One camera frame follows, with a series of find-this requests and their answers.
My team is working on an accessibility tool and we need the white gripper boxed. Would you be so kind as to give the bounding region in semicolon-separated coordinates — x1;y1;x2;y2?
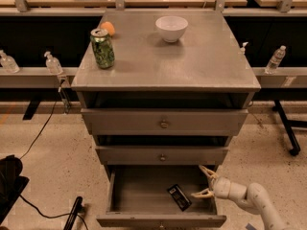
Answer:
192;165;231;199

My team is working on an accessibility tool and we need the black rxbar chocolate wrapper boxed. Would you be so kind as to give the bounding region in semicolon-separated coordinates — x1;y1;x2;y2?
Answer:
167;184;192;211

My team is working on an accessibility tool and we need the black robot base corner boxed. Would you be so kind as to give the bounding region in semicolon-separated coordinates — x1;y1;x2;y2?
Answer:
0;155;29;223

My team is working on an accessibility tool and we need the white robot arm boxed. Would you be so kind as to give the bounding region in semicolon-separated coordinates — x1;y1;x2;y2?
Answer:
192;165;290;230

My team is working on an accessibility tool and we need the grey open bottom drawer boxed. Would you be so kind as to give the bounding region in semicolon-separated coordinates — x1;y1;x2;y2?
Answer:
97;166;226;229

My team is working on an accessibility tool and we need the grey drawer cabinet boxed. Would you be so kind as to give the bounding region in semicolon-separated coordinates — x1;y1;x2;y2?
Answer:
70;9;262;230

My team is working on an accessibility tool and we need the grey middle drawer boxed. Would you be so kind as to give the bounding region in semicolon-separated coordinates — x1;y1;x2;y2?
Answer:
96;146;228;165

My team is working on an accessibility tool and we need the grey top drawer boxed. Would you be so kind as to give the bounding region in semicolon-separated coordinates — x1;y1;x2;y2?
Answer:
82;108;248;136

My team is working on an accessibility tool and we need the black table leg with caster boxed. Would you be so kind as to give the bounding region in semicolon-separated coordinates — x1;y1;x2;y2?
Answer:
272;100;307;156

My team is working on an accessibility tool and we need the small white pump bottle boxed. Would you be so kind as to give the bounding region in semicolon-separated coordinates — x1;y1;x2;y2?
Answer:
240;42;248;55

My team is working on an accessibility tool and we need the clear water bottle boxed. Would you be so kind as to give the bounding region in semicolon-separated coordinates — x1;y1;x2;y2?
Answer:
265;45;286;74

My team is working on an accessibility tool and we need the white bowl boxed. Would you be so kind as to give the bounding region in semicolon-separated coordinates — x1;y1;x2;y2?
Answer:
155;16;188;42

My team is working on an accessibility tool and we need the green soda can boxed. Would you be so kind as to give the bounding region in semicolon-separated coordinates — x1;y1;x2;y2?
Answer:
90;29;115;69

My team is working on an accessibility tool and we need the orange fruit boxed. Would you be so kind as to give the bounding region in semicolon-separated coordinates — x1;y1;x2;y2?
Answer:
100;21;115;36

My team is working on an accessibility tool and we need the clear sanitizer pump bottle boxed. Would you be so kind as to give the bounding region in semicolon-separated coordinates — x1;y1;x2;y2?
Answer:
44;51;63;75

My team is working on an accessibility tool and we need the clear sanitizer bottle far left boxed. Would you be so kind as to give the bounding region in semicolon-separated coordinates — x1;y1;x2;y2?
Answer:
0;50;19;74

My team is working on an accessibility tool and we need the black handle on floor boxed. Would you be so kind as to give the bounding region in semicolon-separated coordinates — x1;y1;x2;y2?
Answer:
63;196;83;230

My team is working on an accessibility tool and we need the black floor cable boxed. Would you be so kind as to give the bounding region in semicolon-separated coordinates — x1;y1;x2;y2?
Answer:
18;99;58;160

